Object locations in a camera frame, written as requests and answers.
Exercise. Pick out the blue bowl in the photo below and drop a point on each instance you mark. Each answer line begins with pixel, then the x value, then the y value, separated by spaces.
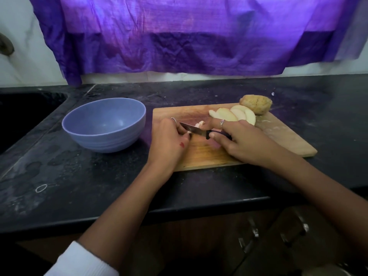
pixel 103 123

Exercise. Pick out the wooden cutting board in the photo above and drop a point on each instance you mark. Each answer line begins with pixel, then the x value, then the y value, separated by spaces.
pixel 287 140

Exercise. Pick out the white rubber band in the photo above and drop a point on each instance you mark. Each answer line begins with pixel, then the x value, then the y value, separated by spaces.
pixel 35 188

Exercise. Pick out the person's right forearm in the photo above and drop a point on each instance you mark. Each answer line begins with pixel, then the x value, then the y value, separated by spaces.
pixel 328 195

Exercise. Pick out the person's right hand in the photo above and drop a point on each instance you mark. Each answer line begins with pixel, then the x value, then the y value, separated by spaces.
pixel 247 143

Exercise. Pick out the person's left hand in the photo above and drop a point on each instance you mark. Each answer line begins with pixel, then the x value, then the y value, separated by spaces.
pixel 167 146

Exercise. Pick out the rounded potato end piece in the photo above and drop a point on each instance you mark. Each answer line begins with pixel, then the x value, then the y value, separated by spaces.
pixel 256 104

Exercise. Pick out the dark sink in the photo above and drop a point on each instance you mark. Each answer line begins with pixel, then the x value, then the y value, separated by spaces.
pixel 26 115

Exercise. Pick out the purple cloth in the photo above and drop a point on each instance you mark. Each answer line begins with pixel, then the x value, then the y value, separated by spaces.
pixel 201 31

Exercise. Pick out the tan potato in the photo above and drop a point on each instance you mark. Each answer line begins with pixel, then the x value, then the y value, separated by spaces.
pixel 199 124

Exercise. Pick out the person's left forearm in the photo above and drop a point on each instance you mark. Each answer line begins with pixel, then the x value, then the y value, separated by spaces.
pixel 123 221

